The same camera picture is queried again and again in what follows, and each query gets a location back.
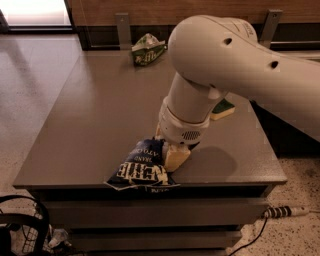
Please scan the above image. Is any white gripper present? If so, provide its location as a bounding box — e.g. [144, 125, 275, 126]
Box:
[155, 98, 210, 172]

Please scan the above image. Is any blue kettle chip bag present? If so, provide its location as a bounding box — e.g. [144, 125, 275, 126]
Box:
[105, 139, 179, 193]

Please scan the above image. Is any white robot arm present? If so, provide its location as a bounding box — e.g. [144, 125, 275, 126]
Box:
[156, 15, 320, 172]

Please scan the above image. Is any green jalapeno chip bag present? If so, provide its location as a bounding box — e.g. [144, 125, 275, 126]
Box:
[131, 33, 166, 66]

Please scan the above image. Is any green and yellow sponge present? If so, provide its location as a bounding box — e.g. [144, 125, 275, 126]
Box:
[210, 99, 235, 121]

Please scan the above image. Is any grey drawer cabinet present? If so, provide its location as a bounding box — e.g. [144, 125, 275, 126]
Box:
[14, 52, 286, 256]

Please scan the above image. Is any striped power strip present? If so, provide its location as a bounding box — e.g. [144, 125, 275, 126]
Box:
[262, 206, 310, 219]

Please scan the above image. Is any black power cable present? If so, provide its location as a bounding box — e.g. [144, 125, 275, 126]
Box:
[227, 217, 269, 256]

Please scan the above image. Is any left metal bracket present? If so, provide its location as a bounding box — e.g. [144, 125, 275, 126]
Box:
[115, 13, 131, 50]

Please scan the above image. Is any metal bracket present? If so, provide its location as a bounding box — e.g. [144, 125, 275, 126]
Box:
[115, 13, 131, 50]
[259, 9, 283, 48]

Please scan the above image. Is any right metal bracket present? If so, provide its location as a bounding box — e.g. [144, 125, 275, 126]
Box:
[259, 9, 283, 48]

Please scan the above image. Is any black wire basket chair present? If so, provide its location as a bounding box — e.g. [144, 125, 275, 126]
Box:
[0, 194, 51, 256]

